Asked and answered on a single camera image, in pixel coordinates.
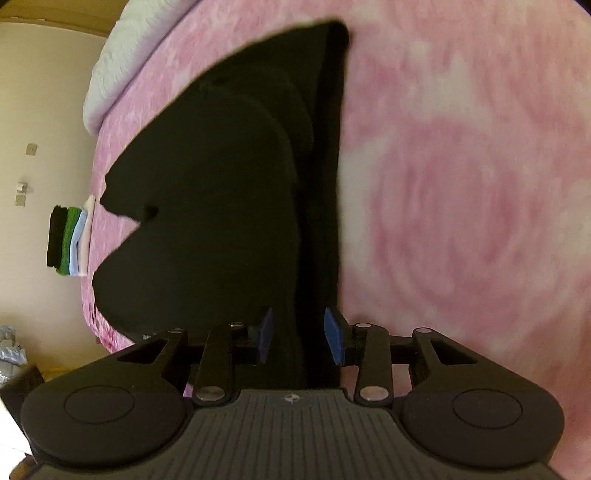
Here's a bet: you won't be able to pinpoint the green folded cloth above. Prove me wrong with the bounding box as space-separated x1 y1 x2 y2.
57 207 85 277

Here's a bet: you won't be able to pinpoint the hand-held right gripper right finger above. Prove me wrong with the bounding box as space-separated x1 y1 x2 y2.
324 307 479 407

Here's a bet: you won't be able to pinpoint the light blue folded cloth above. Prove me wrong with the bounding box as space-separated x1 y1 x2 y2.
68 210 89 277

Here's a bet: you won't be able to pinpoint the black folded cloth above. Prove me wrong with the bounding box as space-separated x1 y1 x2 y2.
46 205 70 269

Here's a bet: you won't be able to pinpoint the white folded cloth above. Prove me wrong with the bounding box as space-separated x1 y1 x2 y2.
76 196 97 277

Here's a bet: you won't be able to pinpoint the clear plastic bag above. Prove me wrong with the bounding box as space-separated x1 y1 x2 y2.
0 325 21 372

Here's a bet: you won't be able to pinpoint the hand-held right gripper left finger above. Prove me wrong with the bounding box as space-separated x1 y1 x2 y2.
116 307 274 407

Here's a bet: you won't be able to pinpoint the pink floral blanket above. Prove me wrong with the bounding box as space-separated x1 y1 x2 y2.
81 0 591 400

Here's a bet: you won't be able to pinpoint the grey quilted bedspread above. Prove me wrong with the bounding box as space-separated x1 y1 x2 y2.
83 0 200 136

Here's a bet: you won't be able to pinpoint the dark wooden furniture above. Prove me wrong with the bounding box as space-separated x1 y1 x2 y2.
0 364 47 418

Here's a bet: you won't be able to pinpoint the black pants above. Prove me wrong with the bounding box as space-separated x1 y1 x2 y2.
92 18 352 391

